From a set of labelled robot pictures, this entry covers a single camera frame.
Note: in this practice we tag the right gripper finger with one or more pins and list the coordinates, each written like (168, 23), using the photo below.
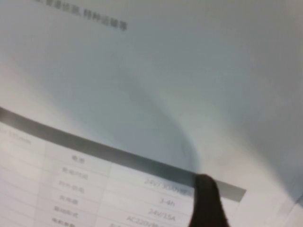
(206, 205)

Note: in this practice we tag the white product catalogue book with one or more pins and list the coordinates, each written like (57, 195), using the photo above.
(118, 71)

